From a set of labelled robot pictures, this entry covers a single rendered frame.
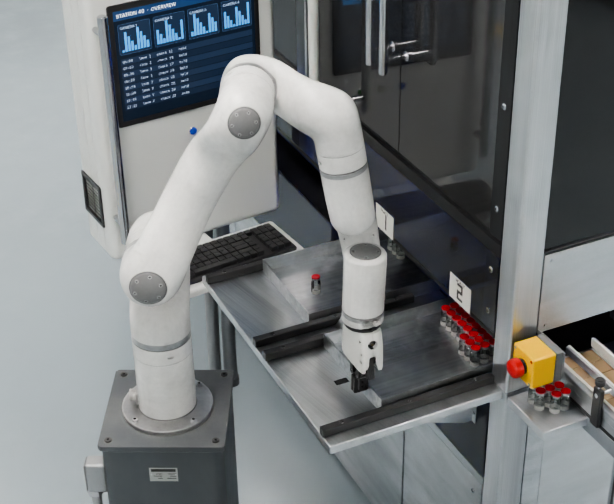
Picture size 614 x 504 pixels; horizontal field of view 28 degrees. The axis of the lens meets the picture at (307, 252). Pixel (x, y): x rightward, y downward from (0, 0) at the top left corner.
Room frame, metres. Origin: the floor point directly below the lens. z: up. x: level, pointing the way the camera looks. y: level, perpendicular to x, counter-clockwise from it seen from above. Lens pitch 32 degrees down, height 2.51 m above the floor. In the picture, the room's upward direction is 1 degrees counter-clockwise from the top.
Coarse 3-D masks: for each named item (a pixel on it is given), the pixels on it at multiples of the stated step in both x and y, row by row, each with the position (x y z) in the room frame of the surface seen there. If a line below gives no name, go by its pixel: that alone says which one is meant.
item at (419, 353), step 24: (408, 312) 2.33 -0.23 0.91; (432, 312) 2.35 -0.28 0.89; (336, 336) 2.25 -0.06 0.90; (384, 336) 2.27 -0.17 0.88; (408, 336) 2.27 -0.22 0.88; (432, 336) 2.27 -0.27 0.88; (336, 360) 2.18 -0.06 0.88; (384, 360) 2.18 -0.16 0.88; (408, 360) 2.18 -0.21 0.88; (432, 360) 2.18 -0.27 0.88; (456, 360) 2.18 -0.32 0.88; (384, 384) 2.10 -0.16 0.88; (408, 384) 2.10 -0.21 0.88; (432, 384) 2.06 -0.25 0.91
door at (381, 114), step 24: (336, 0) 2.79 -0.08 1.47; (360, 0) 2.68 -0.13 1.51; (336, 24) 2.79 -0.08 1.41; (360, 24) 2.68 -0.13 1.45; (336, 48) 2.79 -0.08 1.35; (360, 48) 2.68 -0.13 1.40; (336, 72) 2.79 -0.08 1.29; (360, 72) 2.68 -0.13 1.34; (360, 96) 2.68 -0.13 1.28; (384, 96) 2.57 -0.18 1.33; (360, 120) 2.68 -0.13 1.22; (384, 120) 2.57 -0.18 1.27
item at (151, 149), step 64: (64, 0) 2.84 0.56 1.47; (128, 0) 2.78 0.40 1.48; (192, 0) 2.86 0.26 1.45; (256, 0) 2.95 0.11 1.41; (128, 64) 2.77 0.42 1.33; (192, 64) 2.86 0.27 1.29; (128, 128) 2.77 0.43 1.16; (192, 128) 2.85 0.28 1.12; (128, 192) 2.76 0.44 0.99; (256, 192) 2.95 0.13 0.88
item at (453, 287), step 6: (450, 276) 2.27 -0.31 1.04; (450, 282) 2.27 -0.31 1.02; (456, 282) 2.25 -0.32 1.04; (450, 288) 2.27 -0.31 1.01; (456, 288) 2.24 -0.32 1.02; (468, 288) 2.20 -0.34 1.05; (450, 294) 2.26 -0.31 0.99; (456, 294) 2.24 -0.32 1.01; (462, 294) 2.22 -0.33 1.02; (468, 294) 2.20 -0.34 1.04; (456, 300) 2.24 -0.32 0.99; (462, 300) 2.22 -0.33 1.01; (468, 300) 2.20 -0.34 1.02; (462, 306) 2.22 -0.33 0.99; (468, 306) 2.20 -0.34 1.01; (468, 312) 2.20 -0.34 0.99
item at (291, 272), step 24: (336, 240) 2.63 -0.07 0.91; (384, 240) 2.68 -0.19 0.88; (264, 264) 2.54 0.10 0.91; (288, 264) 2.57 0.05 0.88; (312, 264) 2.58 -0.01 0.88; (336, 264) 2.57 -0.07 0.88; (408, 264) 2.57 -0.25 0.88; (288, 288) 2.42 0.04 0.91; (336, 288) 2.47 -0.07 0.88; (408, 288) 2.42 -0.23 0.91; (432, 288) 2.45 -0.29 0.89; (312, 312) 2.32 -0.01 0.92; (336, 312) 2.34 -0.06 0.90
